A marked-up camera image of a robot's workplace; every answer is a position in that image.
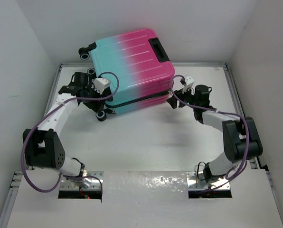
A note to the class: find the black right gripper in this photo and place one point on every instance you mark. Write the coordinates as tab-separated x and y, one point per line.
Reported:
181	94

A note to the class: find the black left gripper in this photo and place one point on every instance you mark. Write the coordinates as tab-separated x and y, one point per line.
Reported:
96	105

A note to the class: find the pink suitcase with dark lining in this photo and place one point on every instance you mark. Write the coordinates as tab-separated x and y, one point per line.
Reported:
138	68

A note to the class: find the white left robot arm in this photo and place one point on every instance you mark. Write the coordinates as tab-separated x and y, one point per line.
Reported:
42	146

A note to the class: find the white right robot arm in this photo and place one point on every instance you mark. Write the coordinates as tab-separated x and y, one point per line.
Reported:
241	140

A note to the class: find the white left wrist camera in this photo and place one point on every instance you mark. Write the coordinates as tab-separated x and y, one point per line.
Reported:
100	84

